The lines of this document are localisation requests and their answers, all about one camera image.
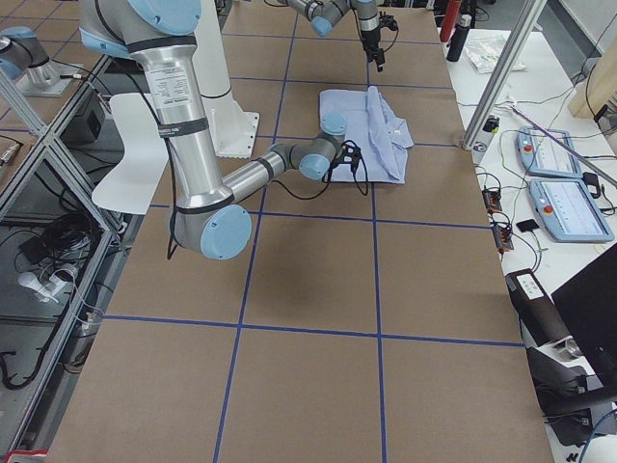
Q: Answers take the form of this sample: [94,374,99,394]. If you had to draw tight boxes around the black bottle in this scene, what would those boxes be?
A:
[446,14,472,62]

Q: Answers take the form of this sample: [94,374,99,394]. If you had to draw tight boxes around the teach pendant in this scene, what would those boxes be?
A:
[529,178,614,243]
[516,126,582,178]

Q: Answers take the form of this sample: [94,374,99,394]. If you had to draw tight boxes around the plastic bag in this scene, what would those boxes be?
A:
[464,37,506,74]

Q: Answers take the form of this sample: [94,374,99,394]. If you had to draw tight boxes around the white central pedestal column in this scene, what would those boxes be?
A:
[193,0,259,158]

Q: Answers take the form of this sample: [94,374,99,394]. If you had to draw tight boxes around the light blue striped shirt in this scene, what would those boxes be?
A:
[319,86,414,184]

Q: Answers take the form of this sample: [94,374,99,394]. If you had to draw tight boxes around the black monitor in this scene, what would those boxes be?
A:
[551,246,617,385]

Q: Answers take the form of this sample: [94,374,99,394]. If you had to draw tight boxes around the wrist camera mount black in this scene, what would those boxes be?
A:
[336,140,362,174]
[379,12,399,32]

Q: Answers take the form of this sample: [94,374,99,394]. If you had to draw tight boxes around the red bottle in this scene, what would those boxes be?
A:
[440,0,462,43]

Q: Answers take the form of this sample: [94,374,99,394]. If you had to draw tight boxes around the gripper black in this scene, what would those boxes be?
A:
[361,29,386,72]

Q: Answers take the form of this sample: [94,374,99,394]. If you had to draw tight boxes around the lower teach pendant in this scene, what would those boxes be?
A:
[529,178,614,243]

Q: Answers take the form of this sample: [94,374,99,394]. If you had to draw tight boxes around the aluminium frame post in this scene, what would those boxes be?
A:
[461,0,547,150]

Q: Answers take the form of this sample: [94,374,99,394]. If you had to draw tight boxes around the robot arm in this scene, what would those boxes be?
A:
[279,0,389,72]
[79,1,347,260]

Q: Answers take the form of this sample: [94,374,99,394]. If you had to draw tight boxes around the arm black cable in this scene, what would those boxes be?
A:
[269,139,370,200]

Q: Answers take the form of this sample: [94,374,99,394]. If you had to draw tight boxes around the upper teach pendant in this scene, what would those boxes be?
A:
[516,126,582,178]

